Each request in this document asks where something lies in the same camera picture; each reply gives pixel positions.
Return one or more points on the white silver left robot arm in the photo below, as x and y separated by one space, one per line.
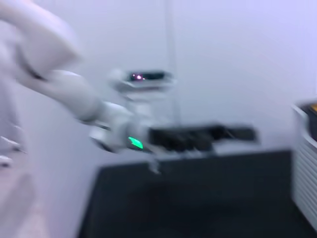
74 99

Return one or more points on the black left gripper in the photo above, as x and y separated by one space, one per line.
183 138

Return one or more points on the white robot head camera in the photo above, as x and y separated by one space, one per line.
146 77

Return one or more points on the black tablecloth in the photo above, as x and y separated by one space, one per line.
198 198

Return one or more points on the grey perforated storage box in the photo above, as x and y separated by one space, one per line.
307 173

